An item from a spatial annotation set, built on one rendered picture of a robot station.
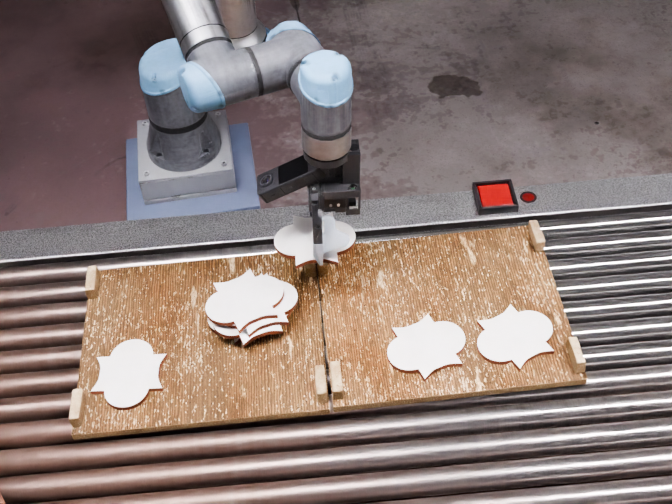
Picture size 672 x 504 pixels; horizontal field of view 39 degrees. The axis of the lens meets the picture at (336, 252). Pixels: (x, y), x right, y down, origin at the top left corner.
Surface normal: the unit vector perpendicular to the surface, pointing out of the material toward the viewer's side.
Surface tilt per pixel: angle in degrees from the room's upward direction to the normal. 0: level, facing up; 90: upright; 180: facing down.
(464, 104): 0
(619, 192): 0
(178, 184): 90
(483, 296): 0
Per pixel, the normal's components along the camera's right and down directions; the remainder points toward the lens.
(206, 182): 0.15, 0.72
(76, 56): -0.05, -0.68
